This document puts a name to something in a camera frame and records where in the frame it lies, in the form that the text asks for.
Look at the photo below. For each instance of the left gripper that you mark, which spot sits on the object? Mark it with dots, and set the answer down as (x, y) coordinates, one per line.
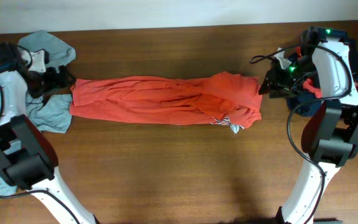
(54, 84)

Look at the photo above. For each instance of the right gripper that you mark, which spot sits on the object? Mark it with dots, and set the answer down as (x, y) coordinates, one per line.
(275, 76)

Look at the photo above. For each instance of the orange printed t-shirt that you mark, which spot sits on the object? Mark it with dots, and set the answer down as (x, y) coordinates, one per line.
(223, 99)

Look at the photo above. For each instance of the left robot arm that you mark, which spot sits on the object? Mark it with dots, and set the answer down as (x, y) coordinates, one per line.
(27, 160)

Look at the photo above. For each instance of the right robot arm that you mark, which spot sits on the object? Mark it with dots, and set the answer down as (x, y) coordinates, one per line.
(330, 138)

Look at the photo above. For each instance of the red folded garment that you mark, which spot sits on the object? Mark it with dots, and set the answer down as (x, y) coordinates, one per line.
(312, 87)

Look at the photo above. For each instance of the grey t-shirt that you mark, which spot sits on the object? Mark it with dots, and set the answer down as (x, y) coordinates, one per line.
(47, 114)

